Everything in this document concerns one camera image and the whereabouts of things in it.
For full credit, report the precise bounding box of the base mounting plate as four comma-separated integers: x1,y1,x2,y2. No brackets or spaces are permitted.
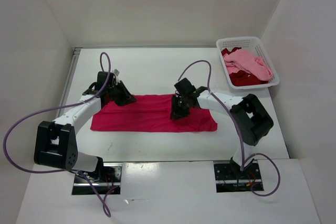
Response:
213,161,264,193
71,163,122,196

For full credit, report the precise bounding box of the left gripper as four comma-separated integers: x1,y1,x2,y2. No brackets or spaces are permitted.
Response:
108,80,137,106

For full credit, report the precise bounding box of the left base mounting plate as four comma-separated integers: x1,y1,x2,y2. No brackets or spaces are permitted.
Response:
71,163,122,196

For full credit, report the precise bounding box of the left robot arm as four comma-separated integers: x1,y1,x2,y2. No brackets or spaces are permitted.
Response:
34,70,136,182

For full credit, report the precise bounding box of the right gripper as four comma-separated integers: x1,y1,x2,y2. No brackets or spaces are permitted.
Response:
170,94,190,120

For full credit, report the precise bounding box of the white plastic basket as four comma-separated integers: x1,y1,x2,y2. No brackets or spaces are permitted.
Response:
216,36,280,90

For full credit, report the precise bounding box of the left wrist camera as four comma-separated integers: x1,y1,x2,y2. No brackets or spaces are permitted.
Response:
112,69,120,77

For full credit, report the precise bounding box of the dark red t shirt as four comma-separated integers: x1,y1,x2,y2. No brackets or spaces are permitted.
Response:
222,47,268,87

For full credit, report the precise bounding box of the magenta t shirt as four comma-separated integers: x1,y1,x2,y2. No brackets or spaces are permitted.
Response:
90,94,217,133

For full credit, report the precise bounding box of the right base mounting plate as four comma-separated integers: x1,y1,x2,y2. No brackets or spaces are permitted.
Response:
213,161,264,193

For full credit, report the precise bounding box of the pink t shirt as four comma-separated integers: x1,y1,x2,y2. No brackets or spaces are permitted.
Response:
223,49,274,81

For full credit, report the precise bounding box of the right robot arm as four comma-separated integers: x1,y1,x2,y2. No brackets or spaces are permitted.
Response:
170,78,274,178

